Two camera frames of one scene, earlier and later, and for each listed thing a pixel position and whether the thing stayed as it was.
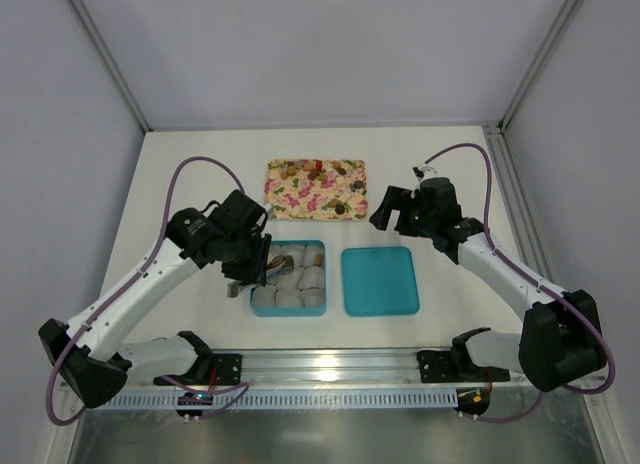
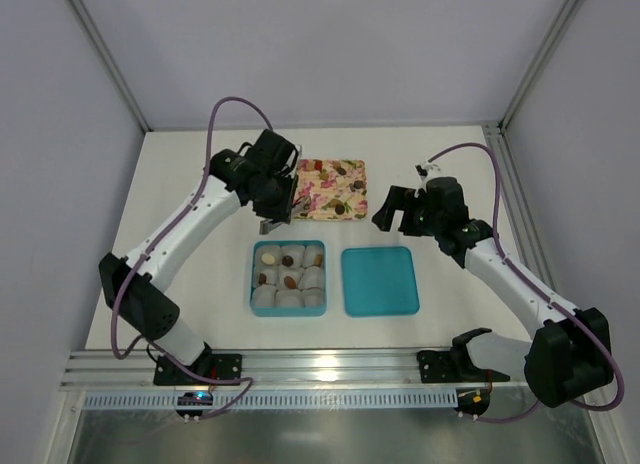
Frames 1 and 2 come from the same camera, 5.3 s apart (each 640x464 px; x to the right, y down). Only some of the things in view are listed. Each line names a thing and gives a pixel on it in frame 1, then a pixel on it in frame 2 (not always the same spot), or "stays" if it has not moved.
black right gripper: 400,213 stays
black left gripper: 257,260 to 288,199
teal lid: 379,281 stays
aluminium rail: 339,368 stays
